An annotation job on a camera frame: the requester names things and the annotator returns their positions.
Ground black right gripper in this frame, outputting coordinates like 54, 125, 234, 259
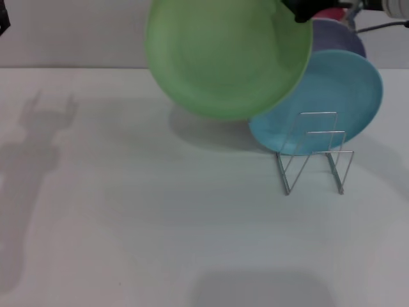
281, 0, 386, 24

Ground green plastic plate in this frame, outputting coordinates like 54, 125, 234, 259
145, 0, 314, 122

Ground pink plastic plate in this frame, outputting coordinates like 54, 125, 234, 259
314, 8, 349, 22

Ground purple plastic plate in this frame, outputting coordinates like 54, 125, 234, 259
311, 19, 367, 59

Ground light blue plastic plate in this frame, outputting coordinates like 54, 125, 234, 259
248, 49, 384, 157

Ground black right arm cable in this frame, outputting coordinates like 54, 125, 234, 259
355, 19, 409, 35

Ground silver wire plate rack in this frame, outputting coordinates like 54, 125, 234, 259
275, 111, 355, 196

